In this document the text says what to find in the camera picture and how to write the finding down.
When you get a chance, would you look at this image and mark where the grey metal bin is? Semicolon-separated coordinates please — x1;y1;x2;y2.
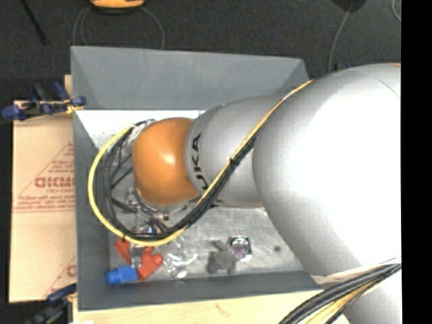
70;45;325;311

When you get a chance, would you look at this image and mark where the blue plastic cylinder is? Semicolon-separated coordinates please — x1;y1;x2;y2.
105;265;139;286

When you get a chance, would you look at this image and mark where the dark grey lumpy object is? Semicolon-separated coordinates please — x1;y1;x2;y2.
205;240;238;275

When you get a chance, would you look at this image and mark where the orange-red plastic object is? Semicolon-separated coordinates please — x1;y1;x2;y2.
113;237;165;281

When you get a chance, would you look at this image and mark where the clear crumpled plastic object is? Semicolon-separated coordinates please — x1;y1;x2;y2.
164;244;199;279

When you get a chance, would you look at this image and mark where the clear glass jar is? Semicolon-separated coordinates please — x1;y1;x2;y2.
227;236;254;263

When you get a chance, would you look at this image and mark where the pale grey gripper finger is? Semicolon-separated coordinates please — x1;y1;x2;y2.
131;243;146;271

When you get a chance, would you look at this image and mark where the brown cardboard board red print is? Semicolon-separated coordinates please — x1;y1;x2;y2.
8;112;78;304

